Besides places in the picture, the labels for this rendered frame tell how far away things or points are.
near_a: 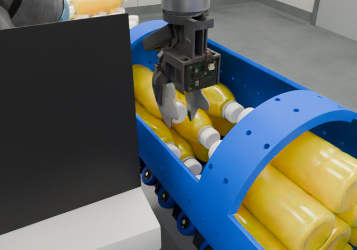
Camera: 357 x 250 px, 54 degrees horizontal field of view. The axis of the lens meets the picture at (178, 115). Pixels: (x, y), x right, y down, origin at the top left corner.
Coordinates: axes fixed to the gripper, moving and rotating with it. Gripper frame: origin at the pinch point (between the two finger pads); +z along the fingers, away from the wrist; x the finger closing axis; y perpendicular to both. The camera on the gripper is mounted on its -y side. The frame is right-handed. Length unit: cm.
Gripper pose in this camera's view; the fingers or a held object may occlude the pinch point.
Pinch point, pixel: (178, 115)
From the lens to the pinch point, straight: 65.6
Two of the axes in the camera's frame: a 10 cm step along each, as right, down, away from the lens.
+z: 0.0, 8.6, 5.1
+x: 8.6, -2.6, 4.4
